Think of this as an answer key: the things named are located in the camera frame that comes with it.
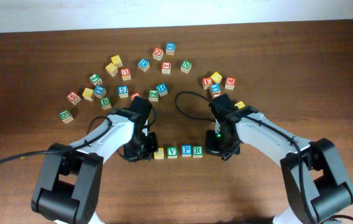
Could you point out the red K block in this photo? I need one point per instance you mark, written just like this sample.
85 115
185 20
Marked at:
166 67

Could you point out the red 3 block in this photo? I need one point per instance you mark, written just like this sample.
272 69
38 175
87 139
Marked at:
216 95

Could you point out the red E block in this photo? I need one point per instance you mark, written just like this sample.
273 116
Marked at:
206 82

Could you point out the yellow block near E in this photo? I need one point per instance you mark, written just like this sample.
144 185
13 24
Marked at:
216 77

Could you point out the yellow S block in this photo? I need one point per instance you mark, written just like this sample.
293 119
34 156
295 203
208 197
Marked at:
239 104

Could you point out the yellow block beside T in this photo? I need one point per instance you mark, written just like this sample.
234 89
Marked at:
88 94

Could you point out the red Y block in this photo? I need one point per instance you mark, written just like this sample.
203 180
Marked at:
136 94

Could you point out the blue 5 block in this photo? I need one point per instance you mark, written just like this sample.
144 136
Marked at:
123 91

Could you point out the blue X block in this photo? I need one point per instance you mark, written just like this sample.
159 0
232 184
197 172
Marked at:
170 48

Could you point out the blue P block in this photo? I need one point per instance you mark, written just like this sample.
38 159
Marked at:
186 150

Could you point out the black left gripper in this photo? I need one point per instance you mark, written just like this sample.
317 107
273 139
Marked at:
138 151

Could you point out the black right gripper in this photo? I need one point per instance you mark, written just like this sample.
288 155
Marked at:
221 149

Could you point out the red M block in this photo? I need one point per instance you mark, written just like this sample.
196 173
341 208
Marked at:
230 83

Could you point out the red 6 block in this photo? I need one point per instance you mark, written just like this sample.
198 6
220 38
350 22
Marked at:
73 98

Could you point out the blue block near E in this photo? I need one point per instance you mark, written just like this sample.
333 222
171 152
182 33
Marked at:
215 89

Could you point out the yellow C block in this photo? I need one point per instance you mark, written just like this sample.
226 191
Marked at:
159 154

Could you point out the blue H block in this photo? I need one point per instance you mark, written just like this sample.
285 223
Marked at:
162 89

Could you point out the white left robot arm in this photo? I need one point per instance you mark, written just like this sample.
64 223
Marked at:
67 189

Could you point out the blue D block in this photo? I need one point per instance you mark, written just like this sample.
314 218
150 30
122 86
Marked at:
144 64

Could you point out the green V block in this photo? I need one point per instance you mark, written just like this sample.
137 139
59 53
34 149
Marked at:
172 152

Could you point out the green b block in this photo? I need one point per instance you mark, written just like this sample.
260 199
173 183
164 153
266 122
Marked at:
105 103
66 116

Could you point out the green N block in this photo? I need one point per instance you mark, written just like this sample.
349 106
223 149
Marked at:
186 66

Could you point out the green B block middle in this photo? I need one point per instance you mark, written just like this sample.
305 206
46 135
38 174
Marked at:
105 103

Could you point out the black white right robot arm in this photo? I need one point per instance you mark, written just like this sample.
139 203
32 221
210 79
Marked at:
316 181

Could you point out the green Z block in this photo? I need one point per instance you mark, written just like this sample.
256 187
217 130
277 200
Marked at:
153 95

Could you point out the blue T block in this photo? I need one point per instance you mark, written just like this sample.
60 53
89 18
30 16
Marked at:
99 91

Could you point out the green B block far left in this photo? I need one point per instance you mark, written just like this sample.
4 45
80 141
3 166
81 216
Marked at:
66 116

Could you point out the green R block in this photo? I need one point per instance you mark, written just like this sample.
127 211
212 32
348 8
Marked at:
197 151

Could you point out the red G block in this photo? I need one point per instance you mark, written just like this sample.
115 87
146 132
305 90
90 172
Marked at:
157 54

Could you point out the green J block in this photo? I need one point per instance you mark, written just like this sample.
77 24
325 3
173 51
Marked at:
95 79

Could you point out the red U block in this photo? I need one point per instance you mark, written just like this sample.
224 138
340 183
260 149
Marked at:
125 74

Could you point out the yellow block upper left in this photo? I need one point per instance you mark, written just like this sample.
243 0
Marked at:
116 60

